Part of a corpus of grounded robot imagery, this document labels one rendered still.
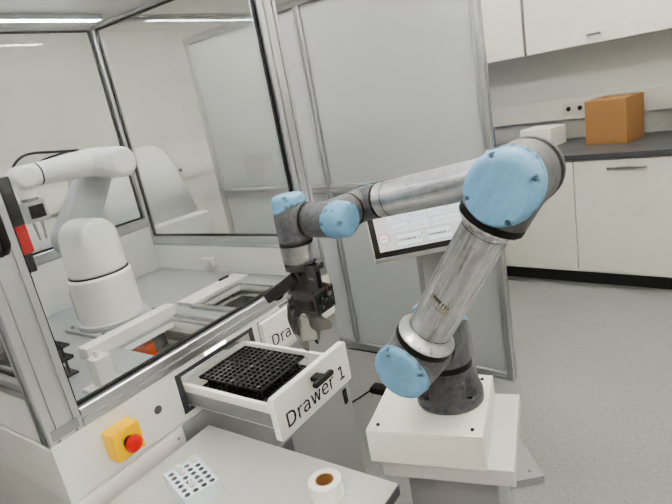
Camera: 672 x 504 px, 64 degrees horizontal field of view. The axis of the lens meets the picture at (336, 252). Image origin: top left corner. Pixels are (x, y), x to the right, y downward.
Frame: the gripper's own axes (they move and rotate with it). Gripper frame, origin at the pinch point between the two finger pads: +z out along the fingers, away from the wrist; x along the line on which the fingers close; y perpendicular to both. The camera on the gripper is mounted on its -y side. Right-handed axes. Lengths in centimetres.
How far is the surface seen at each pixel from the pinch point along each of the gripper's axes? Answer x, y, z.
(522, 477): 82, 18, 97
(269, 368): 0.6, -16.0, 10.2
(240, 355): 4.4, -30.5, 10.8
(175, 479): -30.8, -19.9, 21.6
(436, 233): 83, -5, 0
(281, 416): -12.9, -1.1, 12.3
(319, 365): 3.0, -1.1, 8.2
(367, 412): 102, -65, 100
